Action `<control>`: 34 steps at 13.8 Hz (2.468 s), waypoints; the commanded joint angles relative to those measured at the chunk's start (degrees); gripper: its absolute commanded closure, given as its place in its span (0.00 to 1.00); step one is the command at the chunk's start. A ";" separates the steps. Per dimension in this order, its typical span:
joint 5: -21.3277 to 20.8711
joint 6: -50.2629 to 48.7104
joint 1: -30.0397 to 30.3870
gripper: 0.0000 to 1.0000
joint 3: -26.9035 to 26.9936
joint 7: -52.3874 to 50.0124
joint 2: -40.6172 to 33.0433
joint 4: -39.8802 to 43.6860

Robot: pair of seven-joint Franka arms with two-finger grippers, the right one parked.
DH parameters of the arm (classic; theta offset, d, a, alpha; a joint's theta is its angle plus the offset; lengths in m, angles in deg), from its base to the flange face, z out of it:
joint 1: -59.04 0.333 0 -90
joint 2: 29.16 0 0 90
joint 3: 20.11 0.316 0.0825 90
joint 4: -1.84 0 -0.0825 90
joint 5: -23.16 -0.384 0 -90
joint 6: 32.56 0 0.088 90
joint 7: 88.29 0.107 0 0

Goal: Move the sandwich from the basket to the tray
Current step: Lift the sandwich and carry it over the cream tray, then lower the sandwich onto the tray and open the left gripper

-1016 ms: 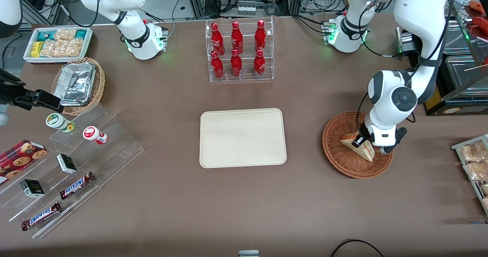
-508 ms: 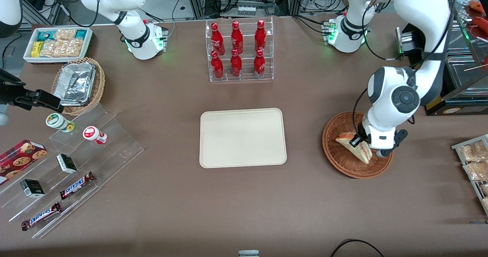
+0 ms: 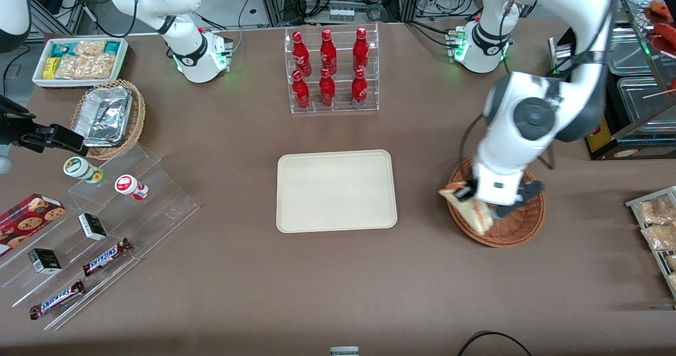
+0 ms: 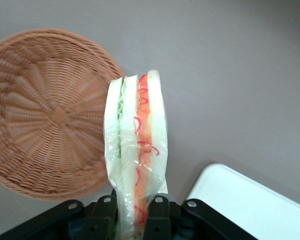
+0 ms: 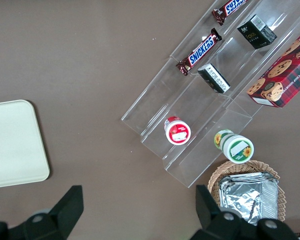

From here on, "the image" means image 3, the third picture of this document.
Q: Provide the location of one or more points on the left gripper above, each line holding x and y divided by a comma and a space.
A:
470, 188

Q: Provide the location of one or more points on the triangle sandwich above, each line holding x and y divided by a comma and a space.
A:
472, 213

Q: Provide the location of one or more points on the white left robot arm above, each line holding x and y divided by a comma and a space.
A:
528, 115

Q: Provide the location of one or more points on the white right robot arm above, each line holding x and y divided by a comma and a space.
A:
198, 55

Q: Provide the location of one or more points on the brown wicker basket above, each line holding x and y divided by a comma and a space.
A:
520, 224

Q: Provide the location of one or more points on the silver foil tray stack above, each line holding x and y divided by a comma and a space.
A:
105, 115

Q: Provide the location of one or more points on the light wicker basket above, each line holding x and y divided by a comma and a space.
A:
138, 113

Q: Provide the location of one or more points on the cream plastic serving tray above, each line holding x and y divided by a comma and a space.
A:
335, 192

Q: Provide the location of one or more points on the green lid sunflower cup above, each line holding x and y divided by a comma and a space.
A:
79, 168

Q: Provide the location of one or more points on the yellow snack packet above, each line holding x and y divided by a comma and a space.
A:
50, 68

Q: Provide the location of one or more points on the clear bag of crackers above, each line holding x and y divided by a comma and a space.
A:
90, 47
84, 66

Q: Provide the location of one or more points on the red lid yogurt cup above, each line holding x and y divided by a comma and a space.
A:
129, 186

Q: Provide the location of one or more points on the teal snack packet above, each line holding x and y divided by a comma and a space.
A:
62, 49
112, 46

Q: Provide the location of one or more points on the red tartan cookie box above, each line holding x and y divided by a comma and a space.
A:
26, 221

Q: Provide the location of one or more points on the black box white label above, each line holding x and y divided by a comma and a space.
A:
92, 227

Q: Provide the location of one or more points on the white rectangular snack bin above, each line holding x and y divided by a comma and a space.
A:
122, 63

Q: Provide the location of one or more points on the clear acrylic stepped stand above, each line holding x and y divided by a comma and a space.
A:
158, 208

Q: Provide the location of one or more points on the black food warmer appliance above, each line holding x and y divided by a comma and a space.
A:
599, 134

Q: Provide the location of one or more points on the Snickers chocolate bar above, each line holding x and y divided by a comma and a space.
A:
55, 299
105, 256

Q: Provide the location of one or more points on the black box gold print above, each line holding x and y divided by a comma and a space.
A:
45, 261

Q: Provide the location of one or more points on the clear acrylic bottle rack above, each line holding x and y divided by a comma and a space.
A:
369, 97

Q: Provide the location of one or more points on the clear bag of snacks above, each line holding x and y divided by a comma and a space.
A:
672, 282
660, 237
670, 262
657, 211

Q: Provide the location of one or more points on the stainless steel pan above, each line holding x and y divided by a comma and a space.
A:
631, 55
641, 100

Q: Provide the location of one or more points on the red cola bottle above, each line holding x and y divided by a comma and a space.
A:
300, 52
359, 89
327, 89
360, 49
301, 92
328, 52

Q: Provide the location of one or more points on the small grey device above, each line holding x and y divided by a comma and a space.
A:
344, 351

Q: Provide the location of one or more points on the white power strip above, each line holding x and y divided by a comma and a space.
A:
340, 14

